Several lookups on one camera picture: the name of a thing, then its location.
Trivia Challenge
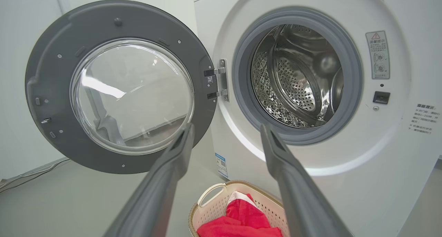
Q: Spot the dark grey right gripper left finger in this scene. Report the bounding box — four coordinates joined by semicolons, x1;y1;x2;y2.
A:
104;123;195;237

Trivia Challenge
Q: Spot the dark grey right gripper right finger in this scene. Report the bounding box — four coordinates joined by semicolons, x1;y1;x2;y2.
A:
260;124;353;237

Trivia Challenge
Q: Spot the red garment with white stripe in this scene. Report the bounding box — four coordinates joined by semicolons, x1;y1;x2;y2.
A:
226;191;272;229

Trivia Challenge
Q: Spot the round black glass washer door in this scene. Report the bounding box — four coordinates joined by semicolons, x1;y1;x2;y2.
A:
25;0;219;175

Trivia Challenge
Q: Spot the cream perforated laundry basket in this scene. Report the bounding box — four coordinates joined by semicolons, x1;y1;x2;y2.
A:
188;180;290;237

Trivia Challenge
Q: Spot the white front-load washing machine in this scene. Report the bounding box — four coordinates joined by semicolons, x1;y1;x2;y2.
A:
193;0;442;237

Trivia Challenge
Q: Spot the stainless steel washing machine drum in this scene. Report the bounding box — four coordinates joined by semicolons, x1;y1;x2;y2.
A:
250;23;345;129

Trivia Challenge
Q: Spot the grey rubber door gasket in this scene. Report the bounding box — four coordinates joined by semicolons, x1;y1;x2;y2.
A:
232;7;364;146

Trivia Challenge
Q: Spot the black door latch slot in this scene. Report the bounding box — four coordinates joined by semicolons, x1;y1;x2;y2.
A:
372;91;391;105

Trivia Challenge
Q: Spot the silver door hinge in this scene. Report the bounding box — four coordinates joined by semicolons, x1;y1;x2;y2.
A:
204;59;230;102

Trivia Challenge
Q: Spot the blue energy label sticker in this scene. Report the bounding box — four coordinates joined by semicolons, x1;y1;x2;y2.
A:
215;152;229;179

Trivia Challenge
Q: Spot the printed text notice label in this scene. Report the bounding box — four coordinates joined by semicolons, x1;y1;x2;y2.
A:
409;103;442;135

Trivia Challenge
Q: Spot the grey warning sticker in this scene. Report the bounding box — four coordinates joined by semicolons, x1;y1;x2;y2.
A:
365;31;391;80

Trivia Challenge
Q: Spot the grey floor cable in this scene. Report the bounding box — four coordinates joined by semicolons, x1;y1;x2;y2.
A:
0;158;70;193

